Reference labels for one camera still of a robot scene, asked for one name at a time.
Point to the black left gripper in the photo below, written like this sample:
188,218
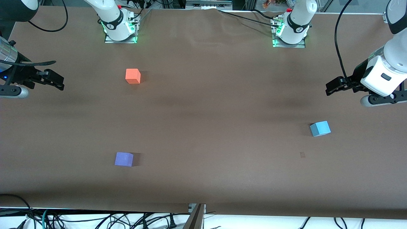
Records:
356,77

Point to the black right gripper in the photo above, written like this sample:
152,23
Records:
23,73

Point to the blue foam block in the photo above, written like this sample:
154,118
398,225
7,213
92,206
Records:
320,129

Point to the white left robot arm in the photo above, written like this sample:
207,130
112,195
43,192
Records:
299,19

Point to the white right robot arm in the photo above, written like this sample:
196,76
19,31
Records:
111,12

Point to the orange foam block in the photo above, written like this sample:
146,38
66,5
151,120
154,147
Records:
133,76

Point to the purple foam block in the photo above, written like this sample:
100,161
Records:
123,159

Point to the colourful background object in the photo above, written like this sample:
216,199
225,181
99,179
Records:
273,3

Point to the brown table cover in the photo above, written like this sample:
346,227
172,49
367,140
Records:
206,127

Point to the black power plug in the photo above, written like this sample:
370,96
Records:
172,222

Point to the grey metal beam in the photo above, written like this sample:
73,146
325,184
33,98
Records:
195,219

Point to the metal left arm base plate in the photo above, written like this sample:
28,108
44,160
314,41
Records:
300,45

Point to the aluminium corner bracket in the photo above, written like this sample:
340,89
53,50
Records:
385,17

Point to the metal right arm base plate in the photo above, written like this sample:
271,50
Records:
135,38

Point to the silver metal frame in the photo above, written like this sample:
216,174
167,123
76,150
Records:
208,4

